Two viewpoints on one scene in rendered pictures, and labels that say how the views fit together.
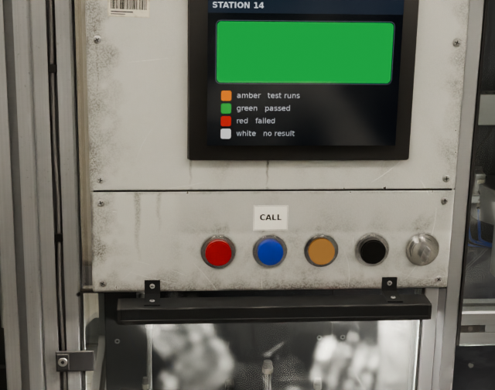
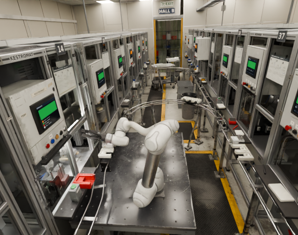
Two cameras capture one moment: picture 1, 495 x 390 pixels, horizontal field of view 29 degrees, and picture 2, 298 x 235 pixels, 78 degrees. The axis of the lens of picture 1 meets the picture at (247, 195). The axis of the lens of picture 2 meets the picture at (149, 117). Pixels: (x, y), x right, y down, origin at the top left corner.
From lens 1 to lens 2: 1.02 m
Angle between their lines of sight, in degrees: 73
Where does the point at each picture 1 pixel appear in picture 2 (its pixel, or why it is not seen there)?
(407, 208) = (61, 124)
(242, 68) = (43, 116)
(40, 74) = (14, 135)
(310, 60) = (49, 110)
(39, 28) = (10, 127)
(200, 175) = (41, 136)
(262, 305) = (57, 148)
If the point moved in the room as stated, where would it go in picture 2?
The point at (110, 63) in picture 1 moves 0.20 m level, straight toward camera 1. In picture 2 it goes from (24, 126) to (57, 125)
